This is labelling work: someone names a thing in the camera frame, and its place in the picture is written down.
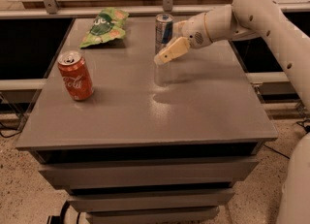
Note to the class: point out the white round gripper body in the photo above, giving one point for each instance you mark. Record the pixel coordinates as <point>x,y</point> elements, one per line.
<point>194,31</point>

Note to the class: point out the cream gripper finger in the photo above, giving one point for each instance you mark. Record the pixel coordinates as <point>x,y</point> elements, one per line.
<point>179,29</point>
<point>175,48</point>

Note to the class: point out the redbull can silver blue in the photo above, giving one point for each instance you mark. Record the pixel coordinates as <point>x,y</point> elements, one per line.
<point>163,30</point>

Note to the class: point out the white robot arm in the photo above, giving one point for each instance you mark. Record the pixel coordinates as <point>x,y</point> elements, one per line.
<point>291,48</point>

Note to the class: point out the red coca cola can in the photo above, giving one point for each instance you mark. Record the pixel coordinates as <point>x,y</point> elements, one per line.
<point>75,75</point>

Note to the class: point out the green snack bag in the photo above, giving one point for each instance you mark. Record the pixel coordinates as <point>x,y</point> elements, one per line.
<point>107,26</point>

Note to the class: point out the grey drawer cabinet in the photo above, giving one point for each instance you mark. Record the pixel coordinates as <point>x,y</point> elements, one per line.
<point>148,148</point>

